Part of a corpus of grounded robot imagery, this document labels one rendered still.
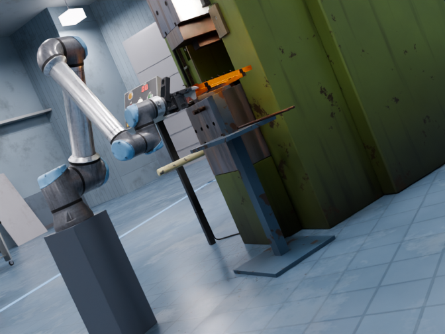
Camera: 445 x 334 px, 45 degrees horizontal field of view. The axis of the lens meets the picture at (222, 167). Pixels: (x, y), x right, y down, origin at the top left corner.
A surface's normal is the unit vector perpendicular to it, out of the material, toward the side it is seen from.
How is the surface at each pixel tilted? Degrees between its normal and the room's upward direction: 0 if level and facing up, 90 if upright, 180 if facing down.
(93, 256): 90
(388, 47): 90
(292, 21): 90
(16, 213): 71
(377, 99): 90
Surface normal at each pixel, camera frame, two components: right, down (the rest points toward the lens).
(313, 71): 0.44, -0.11
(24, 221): 0.60, -0.57
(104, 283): 0.78, -0.29
